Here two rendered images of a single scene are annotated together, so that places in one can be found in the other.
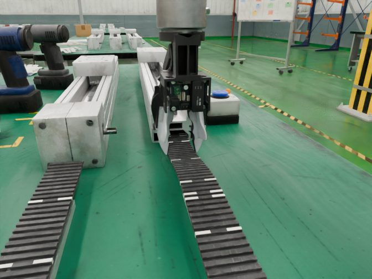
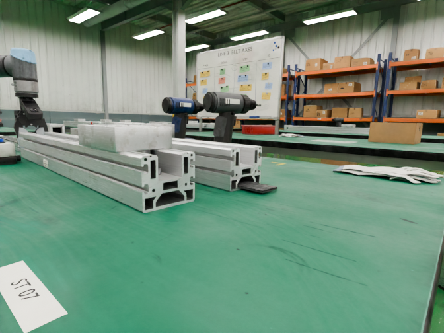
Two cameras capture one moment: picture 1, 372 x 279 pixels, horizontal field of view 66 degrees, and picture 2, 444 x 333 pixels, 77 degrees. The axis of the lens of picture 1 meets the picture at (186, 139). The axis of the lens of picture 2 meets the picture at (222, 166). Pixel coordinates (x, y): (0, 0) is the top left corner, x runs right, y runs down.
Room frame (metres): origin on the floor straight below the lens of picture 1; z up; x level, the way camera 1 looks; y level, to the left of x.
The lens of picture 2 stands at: (1.74, -0.02, 0.92)
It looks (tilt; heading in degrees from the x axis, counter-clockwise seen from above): 9 degrees down; 144
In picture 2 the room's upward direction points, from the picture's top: 1 degrees clockwise
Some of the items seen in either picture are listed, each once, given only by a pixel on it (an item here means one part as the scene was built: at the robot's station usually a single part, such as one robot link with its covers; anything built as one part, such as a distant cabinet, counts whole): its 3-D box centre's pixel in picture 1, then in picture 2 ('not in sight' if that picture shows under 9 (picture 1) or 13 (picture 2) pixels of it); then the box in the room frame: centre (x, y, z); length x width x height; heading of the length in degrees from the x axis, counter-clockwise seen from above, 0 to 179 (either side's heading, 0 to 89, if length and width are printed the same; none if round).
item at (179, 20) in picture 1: (183, 17); (25, 88); (0.47, 0.00, 1.02); 0.08 x 0.08 x 0.05
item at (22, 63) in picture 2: not in sight; (23, 65); (0.47, 0.00, 1.10); 0.09 x 0.08 x 0.11; 41
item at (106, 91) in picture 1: (98, 84); (144, 150); (0.91, 0.28, 0.82); 0.80 x 0.10 x 0.09; 10
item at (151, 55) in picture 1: (151, 57); (123, 143); (1.19, 0.14, 0.87); 0.16 x 0.11 x 0.07; 10
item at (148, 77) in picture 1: (157, 82); (78, 155); (0.95, 0.09, 0.82); 0.80 x 0.10 x 0.09; 10
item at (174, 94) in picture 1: (182, 72); (28, 110); (0.46, 0.00, 0.94); 0.09 x 0.08 x 0.12; 11
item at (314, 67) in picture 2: not in sight; (335, 104); (-4.13, 9.03, 1.58); 2.83 x 0.98 x 3.15; 13
